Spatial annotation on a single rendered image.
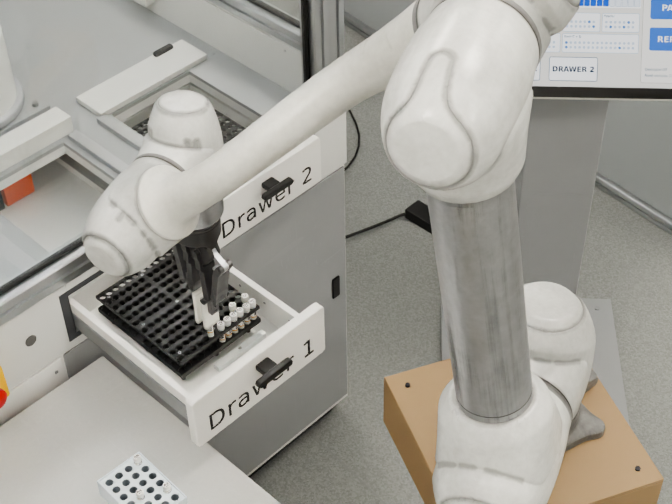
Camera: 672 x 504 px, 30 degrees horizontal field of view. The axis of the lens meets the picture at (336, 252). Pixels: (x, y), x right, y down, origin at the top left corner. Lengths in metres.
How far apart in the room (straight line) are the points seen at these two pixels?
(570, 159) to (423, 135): 1.48
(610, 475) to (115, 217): 0.84
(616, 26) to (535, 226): 0.55
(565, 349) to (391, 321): 1.57
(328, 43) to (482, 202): 1.01
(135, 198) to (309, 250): 1.00
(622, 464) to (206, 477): 0.66
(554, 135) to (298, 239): 0.58
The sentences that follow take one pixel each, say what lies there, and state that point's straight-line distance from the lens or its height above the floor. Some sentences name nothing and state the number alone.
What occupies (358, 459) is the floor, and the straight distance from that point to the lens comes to 3.00.
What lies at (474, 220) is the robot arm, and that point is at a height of 1.49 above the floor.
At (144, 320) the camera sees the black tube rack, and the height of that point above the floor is 0.87.
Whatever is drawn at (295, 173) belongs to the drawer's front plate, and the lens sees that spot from 2.37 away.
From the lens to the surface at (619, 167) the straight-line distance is 3.67.
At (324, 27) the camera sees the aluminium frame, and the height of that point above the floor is 1.15.
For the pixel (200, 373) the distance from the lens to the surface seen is 2.08.
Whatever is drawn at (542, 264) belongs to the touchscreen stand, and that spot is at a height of 0.40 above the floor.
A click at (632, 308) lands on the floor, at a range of 3.40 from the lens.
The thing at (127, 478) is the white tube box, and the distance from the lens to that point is 2.02.
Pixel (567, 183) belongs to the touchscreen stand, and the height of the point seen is 0.65.
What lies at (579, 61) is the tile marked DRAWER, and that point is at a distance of 2.46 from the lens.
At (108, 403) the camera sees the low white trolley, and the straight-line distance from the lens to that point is 2.17.
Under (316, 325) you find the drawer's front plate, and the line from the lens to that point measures 2.06.
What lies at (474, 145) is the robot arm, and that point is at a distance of 1.23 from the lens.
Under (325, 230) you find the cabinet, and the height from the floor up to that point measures 0.66.
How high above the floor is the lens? 2.40
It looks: 44 degrees down
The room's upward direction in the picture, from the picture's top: 1 degrees counter-clockwise
